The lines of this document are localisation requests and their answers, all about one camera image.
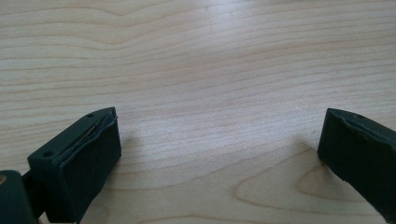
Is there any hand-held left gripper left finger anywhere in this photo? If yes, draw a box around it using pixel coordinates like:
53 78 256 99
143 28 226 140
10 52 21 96
27 106 122 224

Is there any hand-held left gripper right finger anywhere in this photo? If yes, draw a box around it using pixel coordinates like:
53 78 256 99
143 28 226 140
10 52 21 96
317 107 396 224

